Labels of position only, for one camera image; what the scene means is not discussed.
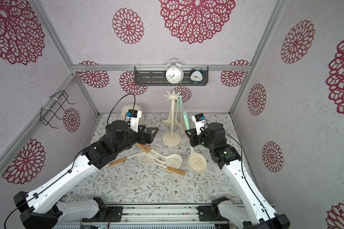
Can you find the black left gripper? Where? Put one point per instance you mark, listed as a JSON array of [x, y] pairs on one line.
[[149, 138]]

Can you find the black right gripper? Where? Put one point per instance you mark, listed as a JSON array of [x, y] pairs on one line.
[[195, 138]]

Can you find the cream skimmer wooden handle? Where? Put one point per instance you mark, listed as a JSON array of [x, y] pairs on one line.
[[145, 159]]

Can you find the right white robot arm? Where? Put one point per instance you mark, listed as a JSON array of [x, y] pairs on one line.
[[240, 177]]

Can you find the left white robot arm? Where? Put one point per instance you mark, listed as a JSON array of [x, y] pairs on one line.
[[42, 207]]

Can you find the cream utensil rack stand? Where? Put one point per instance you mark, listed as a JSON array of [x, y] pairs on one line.
[[172, 138]]

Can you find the teal alarm clock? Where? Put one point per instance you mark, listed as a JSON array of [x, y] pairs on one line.
[[196, 76]]

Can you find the white alarm clock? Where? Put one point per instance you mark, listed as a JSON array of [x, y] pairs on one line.
[[174, 71]]

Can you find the cream skimmer orange handle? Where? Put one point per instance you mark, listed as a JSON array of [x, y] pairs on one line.
[[143, 150]]

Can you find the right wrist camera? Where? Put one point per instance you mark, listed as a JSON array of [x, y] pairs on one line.
[[199, 121]]

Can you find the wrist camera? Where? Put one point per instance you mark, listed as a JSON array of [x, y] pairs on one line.
[[134, 116], [199, 121]]

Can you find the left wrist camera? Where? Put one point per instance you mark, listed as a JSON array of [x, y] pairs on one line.
[[134, 116]]

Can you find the cream skimmer brown handle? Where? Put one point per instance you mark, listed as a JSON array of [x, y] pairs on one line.
[[173, 160]]

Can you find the grey wall shelf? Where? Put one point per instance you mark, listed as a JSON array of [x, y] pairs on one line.
[[157, 78]]

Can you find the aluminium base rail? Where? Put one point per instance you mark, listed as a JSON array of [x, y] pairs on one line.
[[160, 213]]

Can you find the black wire wall rack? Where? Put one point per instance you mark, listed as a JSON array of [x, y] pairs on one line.
[[47, 113]]

